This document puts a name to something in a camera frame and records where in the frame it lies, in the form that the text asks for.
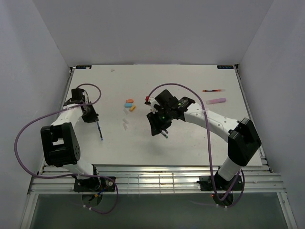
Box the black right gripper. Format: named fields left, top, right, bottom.
left=147, top=108, right=173, bottom=136

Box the blue thin pen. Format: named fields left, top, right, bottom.
left=96, top=121, right=103, bottom=141

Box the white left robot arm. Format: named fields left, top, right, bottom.
left=41, top=104, right=101, bottom=191

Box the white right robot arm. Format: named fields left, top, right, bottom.
left=145, top=96, right=262, bottom=189

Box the orange thin pen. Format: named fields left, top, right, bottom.
left=202, top=89, right=225, bottom=93

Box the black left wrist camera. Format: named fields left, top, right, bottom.
left=70, top=88, right=89, bottom=104

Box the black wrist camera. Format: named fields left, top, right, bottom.
left=70, top=88, right=89, bottom=104
left=155, top=89, right=178, bottom=108

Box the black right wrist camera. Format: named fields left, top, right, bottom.
left=155, top=89, right=178, bottom=108

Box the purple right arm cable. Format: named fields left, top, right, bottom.
left=148, top=83, right=245, bottom=208

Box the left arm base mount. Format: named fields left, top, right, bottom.
left=73, top=177, right=116, bottom=193

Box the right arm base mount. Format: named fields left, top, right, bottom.
left=196, top=175, right=244, bottom=191

